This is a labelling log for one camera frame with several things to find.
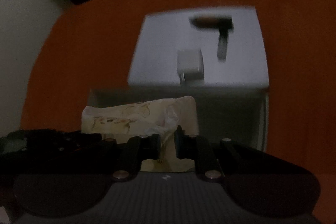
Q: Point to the orange red table cloth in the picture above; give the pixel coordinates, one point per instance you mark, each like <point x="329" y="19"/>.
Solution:
<point x="91" y="46"/>

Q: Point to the cream tissue packet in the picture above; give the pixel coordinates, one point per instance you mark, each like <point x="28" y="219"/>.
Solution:
<point x="160" y="117"/>

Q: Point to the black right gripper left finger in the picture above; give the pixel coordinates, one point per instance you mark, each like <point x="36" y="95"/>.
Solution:
<point x="55" y="174"/>

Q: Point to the white flat box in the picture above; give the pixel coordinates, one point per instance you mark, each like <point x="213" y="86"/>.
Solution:
<point x="231" y="101"/>

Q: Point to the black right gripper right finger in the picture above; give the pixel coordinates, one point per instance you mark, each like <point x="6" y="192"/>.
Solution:
<point x="259" y="183"/>

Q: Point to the small white cube charger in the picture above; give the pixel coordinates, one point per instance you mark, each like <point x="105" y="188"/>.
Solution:
<point x="190" y="66"/>

